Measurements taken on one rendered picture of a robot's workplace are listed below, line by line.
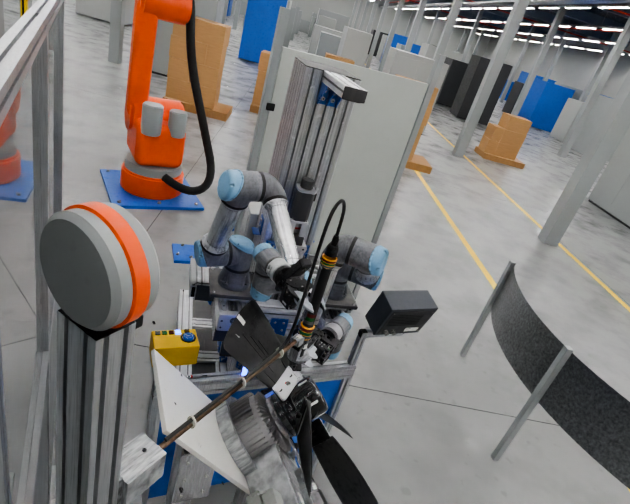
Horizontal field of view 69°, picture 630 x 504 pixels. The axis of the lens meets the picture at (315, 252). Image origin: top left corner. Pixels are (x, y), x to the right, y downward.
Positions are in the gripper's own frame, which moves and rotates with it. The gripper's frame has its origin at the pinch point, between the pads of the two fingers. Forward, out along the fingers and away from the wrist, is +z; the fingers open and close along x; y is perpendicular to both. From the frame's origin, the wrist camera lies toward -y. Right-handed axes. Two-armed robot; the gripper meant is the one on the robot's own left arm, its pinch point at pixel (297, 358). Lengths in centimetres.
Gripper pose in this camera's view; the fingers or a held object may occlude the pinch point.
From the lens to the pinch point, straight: 162.3
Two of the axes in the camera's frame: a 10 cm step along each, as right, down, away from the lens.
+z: -4.9, 2.9, -8.2
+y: 8.0, 5.2, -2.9
